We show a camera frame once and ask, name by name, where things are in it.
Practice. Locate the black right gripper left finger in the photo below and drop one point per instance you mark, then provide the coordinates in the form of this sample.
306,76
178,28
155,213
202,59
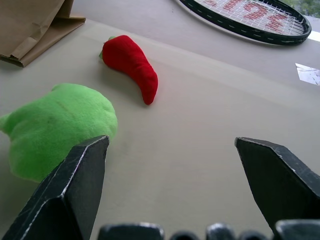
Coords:
67,190

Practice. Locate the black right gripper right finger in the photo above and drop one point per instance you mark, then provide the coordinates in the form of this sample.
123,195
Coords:
280,180

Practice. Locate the brown paper bag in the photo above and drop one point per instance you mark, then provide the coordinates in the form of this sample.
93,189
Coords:
32,25

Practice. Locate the green plush toy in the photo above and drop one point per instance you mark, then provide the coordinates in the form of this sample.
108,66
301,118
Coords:
52,127

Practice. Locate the white paper scrap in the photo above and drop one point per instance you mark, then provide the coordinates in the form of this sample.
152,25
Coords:
309,74

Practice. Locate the red chili pepper plush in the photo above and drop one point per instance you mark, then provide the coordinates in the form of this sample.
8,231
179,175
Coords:
132,65

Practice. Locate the black tennis racket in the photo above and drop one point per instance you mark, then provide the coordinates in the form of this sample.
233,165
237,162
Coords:
252,17

